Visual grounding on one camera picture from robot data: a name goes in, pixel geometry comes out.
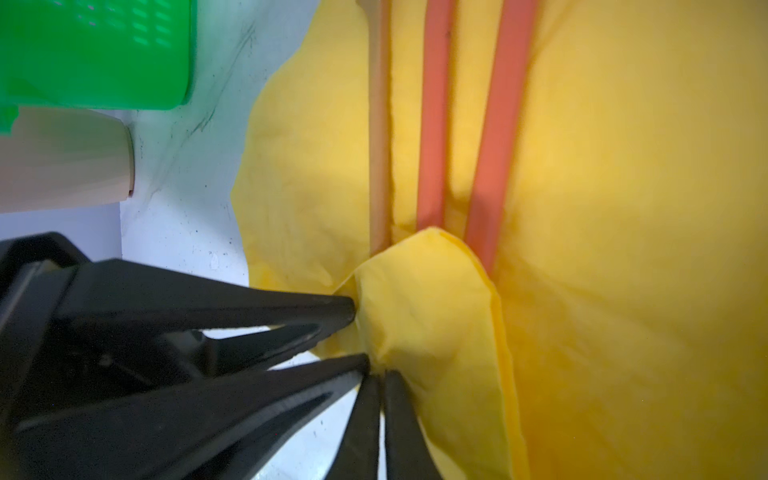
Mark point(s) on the orange plastic spoon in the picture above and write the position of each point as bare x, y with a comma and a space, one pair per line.
500, 127

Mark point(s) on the potted green succulent plant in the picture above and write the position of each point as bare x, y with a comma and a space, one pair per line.
65, 158

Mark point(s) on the orange plastic fork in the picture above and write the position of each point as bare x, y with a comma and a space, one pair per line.
434, 114

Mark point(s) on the green plastic basket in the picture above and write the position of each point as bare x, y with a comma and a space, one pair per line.
104, 55

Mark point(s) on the yellow paper napkin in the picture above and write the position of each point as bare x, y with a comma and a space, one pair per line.
622, 333

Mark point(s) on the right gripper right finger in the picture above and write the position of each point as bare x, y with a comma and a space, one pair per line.
407, 454

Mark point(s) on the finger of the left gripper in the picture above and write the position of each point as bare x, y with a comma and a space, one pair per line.
155, 326
223, 428

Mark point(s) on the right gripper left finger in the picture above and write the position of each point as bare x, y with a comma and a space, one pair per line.
357, 457

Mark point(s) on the orange plastic knife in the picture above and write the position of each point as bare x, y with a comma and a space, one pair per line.
378, 18

